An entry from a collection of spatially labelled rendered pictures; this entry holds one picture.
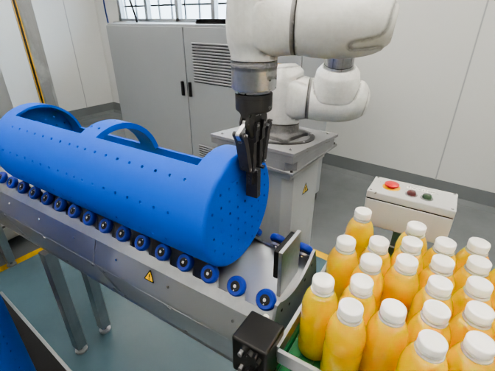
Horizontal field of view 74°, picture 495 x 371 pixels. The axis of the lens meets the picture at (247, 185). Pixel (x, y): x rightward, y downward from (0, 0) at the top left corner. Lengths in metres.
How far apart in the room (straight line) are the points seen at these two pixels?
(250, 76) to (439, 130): 2.87
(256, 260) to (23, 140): 0.77
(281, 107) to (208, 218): 0.69
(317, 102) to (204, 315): 0.81
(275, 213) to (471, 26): 2.39
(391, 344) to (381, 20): 0.51
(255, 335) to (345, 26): 0.53
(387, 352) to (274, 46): 0.54
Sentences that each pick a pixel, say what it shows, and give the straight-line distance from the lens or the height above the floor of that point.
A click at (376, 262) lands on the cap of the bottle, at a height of 1.08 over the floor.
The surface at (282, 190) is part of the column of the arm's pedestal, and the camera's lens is 1.26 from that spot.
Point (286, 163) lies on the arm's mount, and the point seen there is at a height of 1.04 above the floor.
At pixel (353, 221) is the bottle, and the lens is 0.84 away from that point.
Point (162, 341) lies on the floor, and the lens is 1.92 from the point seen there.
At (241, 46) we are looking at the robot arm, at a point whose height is 1.45.
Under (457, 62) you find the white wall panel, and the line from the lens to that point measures 3.28.
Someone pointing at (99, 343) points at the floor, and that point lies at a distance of 2.02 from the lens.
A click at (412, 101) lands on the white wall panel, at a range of 3.37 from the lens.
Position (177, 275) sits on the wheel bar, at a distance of 0.86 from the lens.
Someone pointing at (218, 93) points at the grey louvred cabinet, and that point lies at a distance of 2.72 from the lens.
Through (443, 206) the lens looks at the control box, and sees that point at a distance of 0.89.
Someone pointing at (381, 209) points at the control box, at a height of 1.05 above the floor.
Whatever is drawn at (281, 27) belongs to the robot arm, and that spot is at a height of 1.48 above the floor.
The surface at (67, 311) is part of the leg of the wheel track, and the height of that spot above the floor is 0.30.
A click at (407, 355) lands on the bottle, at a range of 0.60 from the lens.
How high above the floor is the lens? 1.49
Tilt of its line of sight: 27 degrees down
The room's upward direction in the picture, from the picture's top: straight up
